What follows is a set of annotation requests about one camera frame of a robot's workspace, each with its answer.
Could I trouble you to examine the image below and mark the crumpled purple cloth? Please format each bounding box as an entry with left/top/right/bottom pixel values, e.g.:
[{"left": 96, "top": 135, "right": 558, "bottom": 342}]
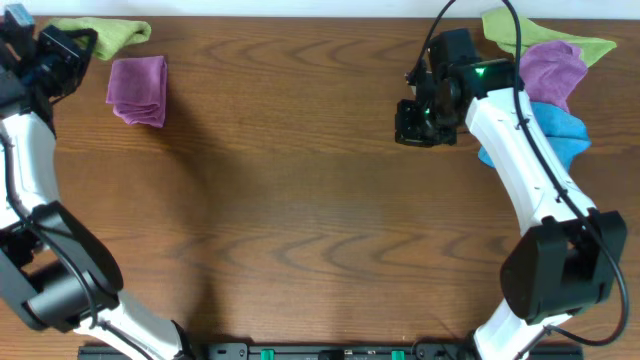
[{"left": 520, "top": 40, "right": 588, "bottom": 113}]

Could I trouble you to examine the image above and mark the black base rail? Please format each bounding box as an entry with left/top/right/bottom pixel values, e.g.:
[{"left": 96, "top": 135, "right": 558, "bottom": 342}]
[{"left": 77, "top": 342, "right": 585, "bottom": 360}]

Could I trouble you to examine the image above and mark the green microfiber cloth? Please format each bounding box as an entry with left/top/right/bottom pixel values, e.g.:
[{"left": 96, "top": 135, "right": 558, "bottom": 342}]
[{"left": 49, "top": 17, "right": 152, "bottom": 61}]

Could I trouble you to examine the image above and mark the crumpled green cloth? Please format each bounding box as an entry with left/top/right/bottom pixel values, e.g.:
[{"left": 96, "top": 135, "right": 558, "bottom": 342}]
[{"left": 482, "top": 7, "right": 617, "bottom": 67}]

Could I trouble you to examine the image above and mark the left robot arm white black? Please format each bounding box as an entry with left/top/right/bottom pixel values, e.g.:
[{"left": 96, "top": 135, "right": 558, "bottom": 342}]
[{"left": 1, "top": 15, "right": 195, "bottom": 359}]

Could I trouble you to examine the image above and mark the folded purple cloth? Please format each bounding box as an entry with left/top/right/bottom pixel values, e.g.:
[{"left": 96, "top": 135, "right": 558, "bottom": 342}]
[{"left": 106, "top": 56, "right": 168, "bottom": 128}]

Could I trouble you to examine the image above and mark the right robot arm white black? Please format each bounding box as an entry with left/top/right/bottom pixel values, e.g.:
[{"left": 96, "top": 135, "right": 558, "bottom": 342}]
[{"left": 395, "top": 55, "right": 627, "bottom": 359}]

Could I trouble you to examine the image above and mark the crumpled blue cloth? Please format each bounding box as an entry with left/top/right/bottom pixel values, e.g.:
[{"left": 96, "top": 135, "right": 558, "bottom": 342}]
[{"left": 477, "top": 101, "right": 592, "bottom": 174}]

